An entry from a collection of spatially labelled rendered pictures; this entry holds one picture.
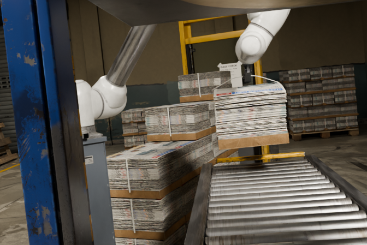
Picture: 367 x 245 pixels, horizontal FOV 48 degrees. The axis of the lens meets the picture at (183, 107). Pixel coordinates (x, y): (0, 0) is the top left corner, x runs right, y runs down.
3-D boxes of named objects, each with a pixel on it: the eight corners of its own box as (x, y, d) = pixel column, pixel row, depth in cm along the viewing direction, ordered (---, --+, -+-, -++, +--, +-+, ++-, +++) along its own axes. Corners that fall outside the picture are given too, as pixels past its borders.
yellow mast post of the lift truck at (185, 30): (195, 198, 401) (177, 17, 392) (198, 195, 409) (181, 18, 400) (203, 198, 397) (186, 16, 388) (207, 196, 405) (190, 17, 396)
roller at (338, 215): (204, 234, 123) (202, 218, 122) (366, 224, 118) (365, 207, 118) (203, 240, 118) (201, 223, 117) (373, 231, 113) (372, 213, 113)
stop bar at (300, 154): (216, 162, 207) (215, 158, 207) (303, 155, 203) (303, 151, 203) (216, 163, 204) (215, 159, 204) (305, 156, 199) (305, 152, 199)
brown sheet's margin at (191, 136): (147, 141, 287) (146, 135, 287) (165, 135, 313) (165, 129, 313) (196, 139, 271) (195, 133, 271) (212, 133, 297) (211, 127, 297)
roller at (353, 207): (205, 227, 129) (203, 211, 129) (359, 217, 125) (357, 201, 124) (204, 232, 124) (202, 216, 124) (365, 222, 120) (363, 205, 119)
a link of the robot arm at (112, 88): (74, 107, 208) (103, 103, 227) (94, 127, 202) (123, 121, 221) (143, -32, 179) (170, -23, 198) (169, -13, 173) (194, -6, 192)
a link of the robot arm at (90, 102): (53, 129, 191) (47, 82, 190) (81, 124, 206) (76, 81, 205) (78, 128, 182) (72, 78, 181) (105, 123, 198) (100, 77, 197)
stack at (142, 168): (112, 298, 240) (97, 158, 235) (191, 228, 345) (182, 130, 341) (172, 308, 223) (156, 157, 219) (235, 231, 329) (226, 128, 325)
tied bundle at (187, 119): (146, 142, 287) (143, 109, 286) (166, 136, 314) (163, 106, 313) (196, 140, 271) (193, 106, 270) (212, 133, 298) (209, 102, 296)
